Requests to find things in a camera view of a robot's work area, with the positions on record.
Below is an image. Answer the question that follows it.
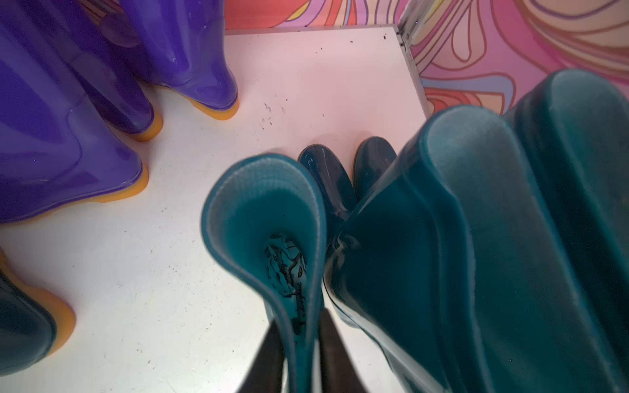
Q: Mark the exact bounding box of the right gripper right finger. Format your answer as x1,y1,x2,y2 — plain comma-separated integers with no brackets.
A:
318,309,367,393

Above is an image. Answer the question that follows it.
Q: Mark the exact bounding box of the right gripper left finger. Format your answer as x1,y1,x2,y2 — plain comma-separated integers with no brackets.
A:
238,322,284,393

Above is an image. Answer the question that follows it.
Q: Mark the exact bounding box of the teal rain boot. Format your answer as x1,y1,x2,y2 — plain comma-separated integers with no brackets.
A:
1,254,76,377
325,106,628,392
201,154,327,392
352,68,629,374

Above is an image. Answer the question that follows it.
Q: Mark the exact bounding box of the back thin purple rain boot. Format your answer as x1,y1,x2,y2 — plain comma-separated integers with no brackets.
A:
62,1,163,142

